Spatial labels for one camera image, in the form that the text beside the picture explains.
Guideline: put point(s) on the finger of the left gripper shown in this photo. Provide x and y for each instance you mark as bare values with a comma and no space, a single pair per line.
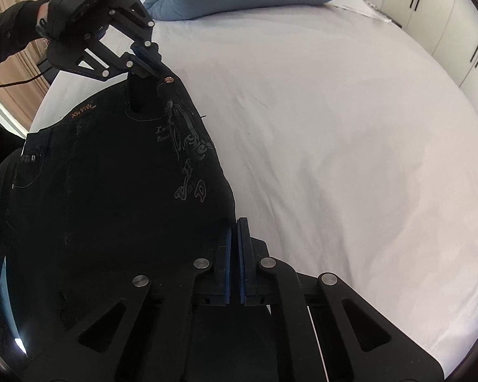
131,18
87,56

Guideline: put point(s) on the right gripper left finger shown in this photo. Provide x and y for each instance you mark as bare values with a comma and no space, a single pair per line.
141,331

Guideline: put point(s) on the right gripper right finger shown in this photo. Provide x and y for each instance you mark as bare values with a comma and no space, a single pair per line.
323,329

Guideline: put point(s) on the black jeans pant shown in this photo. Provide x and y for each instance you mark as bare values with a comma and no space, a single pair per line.
128,181

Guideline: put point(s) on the black sleeved left forearm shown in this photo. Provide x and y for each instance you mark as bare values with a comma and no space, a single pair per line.
18,27

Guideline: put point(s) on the white bed sheet mattress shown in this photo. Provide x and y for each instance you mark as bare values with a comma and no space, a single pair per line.
350,150

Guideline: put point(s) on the cream wardrobe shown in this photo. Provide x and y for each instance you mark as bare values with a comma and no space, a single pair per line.
448,30

